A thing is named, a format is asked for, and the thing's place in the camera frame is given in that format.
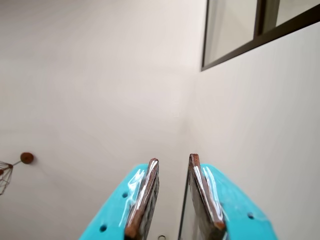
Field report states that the round brown ceiling rose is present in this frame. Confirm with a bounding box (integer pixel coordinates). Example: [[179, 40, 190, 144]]
[[19, 151, 35, 165]]

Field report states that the dark framed interior window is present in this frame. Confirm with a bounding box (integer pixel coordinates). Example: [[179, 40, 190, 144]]
[[200, 0, 320, 73]]

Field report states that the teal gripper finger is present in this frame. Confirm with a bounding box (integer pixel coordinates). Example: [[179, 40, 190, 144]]
[[78, 157, 161, 240], [187, 153, 280, 240]]

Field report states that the copper wire cage lamp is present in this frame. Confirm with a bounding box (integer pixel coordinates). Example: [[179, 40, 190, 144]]
[[0, 159, 23, 197]]

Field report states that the glass door dark frame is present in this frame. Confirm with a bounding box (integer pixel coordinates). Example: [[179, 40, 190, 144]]
[[177, 172, 192, 240]]

